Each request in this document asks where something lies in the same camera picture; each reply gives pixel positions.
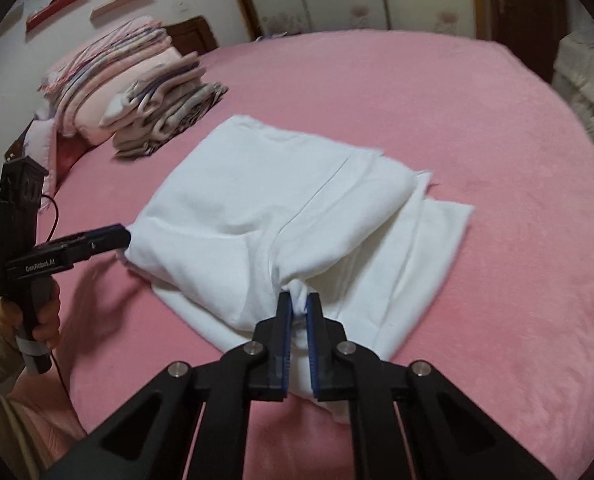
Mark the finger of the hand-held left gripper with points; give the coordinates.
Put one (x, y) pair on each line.
(97, 241)

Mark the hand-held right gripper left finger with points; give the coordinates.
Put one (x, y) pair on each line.
(286, 330)

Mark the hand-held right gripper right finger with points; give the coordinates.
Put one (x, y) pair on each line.
(312, 340)

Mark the white sweatshirt with orange stripes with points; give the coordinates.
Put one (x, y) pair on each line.
(277, 210)

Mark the stack of folded clothes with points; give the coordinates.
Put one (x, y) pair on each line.
(162, 110)

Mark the person's left hand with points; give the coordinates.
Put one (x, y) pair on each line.
(49, 320)

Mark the dark red pillow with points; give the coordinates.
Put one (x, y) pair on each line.
(69, 157)

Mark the folded striped pink quilt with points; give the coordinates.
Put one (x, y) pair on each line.
(102, 110)

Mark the dark wooden headboard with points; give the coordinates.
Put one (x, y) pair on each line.
(192, 35)

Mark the pink bed sheet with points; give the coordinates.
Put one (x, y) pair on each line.
(477, 160)

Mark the cream lace covered furniture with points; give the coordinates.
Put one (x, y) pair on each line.
(587, 90)

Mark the brown wooden door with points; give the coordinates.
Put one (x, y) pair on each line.
(522, 15)

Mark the red wall shelf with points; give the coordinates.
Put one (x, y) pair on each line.
(57, 6)

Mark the wooden wall shelf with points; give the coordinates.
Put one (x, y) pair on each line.
(122, 4)

